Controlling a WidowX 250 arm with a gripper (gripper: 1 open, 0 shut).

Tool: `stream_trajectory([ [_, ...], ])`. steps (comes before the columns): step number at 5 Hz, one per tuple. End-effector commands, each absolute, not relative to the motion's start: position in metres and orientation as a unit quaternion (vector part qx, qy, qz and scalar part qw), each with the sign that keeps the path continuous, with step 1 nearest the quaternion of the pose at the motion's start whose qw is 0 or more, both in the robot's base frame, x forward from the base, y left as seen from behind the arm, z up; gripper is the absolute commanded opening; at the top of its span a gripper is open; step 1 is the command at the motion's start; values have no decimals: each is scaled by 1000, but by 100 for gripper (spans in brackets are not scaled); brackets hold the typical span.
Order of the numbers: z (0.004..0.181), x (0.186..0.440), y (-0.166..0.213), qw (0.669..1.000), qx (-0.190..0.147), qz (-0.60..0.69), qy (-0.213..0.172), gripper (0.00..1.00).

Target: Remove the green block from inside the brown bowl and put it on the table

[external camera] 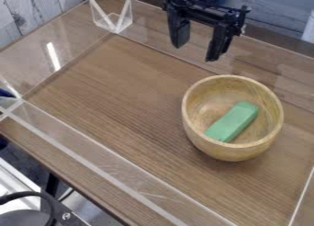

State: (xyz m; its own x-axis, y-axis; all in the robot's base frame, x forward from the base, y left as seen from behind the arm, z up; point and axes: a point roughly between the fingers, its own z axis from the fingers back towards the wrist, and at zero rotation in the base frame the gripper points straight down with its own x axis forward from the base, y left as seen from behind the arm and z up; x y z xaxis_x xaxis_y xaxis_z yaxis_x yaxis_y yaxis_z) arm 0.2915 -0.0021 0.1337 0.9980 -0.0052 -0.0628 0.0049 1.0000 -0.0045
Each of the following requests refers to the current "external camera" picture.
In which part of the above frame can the brown wooden bowl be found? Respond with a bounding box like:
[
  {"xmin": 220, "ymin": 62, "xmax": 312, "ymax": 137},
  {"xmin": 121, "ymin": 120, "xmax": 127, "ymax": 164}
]
[{"xmin": 182, "ymin": 75, "xmax": 284, "ymax": 162}]

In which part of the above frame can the clear acrylic front wall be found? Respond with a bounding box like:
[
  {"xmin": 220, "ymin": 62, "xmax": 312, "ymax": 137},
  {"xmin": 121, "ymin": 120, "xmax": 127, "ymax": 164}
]
[{"xmin": 0, "ymin": 81, "xmax": 236, "ymax": 226}]

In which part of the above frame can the black table leg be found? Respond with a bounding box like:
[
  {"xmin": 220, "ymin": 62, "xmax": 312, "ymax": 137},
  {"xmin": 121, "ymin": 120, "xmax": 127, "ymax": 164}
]
[{"xmin": 46, "ymin": 174, "xmax": 61, "ymax": 197}]

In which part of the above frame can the clear acrylic corner bracket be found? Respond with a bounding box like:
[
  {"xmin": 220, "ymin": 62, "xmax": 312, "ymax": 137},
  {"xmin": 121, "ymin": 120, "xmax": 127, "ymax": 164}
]
[{"xmin": 89, "ymin": 0, "xmax": 133, "ymax": 34}]

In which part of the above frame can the metal bracket with screw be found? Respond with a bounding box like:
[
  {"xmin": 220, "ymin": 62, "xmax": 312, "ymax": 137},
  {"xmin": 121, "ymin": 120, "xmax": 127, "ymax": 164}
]
[{"xmin": 53, "ymin": 202, "xmax": 91, "ymax": 226}]

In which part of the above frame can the green rectangular block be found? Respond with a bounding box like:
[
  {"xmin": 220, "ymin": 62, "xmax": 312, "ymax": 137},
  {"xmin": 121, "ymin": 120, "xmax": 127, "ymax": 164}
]
[{"xmin": 204, "ymin": 101, "xmax": 260, "ymax": 142}]

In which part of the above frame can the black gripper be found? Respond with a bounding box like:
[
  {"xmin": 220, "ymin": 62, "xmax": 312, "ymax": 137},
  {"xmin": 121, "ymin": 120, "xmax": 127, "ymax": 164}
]
[{"xmin": 165, "ymin": 0, "xmax": 250, "ymax": 62}]

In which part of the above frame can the black cable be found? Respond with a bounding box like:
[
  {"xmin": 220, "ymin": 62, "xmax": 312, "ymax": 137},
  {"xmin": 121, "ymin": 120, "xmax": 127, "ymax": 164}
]
[{"xmin": 0, "ymin": 190, "xmax": 58, "ymax": 226}]

